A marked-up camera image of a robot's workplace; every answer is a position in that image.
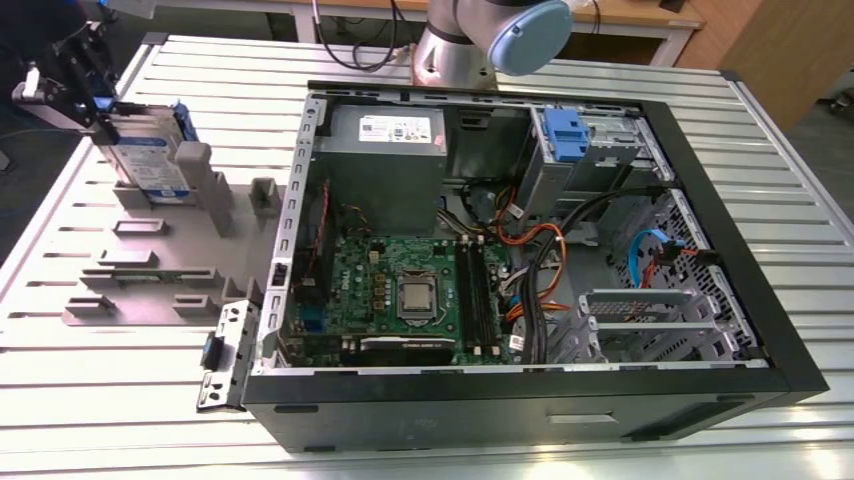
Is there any black graphics card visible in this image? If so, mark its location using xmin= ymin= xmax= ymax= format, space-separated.
xmin=336 ymin=334 xmax=460 ymax=367

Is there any grey parts rack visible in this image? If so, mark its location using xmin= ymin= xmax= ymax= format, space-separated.
xmin=60 ymin=142 xmax=289 ymax=329

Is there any black RAM slot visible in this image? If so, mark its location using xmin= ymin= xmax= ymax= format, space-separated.
xmin=455 ymin=235 xmax=487 ymax=359
xmin=471 ymin=235 xmax=503 ymax=359

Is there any silver CPU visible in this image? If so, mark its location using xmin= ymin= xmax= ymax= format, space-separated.
xmin=400 ymin=283 xmax=439 ymax=312

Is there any grey power supply unit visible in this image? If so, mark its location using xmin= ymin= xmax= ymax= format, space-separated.
xmin=312 ymin=104 xmax=448 ymax=239

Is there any blue drive latch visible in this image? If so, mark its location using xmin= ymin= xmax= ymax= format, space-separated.
xmin=543 ymin=107 xmax=592 ymax=164

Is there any black open PC case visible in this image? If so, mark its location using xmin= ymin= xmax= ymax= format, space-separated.
xmin=196 ymin=78 xmax=830 ymax=454

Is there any blue data wire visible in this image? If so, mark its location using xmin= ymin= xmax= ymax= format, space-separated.
xmin=626 ymin=227 xmax=672 ymax=291

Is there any silver drive cage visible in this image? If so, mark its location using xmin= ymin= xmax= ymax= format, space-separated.
xmin=518 ymin=104 xmax=674 ymax=224

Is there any hard disk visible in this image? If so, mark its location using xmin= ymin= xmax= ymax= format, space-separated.
xmin=89 ymin=94 xmax=200 ymax=205

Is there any wooden desk white frame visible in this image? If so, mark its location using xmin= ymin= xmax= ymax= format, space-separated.
xmin=265 ymin=0 xmax=707 ymax=69

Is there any blue floor cable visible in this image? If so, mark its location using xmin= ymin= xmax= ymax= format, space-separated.
xmin=0 ymin=127 xmax=81 ymax=140

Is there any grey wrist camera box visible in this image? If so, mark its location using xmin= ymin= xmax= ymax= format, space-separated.
xmin=11 ymin=64 xmax=96 ymax=135

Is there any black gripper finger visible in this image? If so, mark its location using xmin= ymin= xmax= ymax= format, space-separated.
xmin=65 ymin=47 xmax=123 ymax=147

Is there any green motherboard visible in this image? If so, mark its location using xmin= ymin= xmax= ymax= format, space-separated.
xmin=279 ymin=234 xmax=528 ymax=366

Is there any CPU socket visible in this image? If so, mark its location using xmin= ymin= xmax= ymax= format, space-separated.
xmin=392 ymin=268 xmax=447 ymax=329

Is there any metal disk bay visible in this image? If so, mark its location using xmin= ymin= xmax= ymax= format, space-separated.
xmin=546 ymin=287 xmax=766 ymax=366

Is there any black cable bundle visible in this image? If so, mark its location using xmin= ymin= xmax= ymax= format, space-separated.
xmin=518 ymin=185 xmax=668 ymax=365

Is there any wooden cabinet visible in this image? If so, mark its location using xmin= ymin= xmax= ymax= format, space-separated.
xmin=672 ymin=0 xmax=854 ymax=132

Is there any red yellow power wire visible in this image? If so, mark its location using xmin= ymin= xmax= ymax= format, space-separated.
xmin=656 ymin=239 xmax=722 ymax=269

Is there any blue rear port plug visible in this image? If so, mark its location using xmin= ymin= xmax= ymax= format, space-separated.
xmin=201 ymin=332 xmax=225 ymax=371

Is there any orange wire bundle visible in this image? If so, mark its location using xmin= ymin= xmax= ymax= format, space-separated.
xmin=496 ymin=223 xmax=568 ymax=321

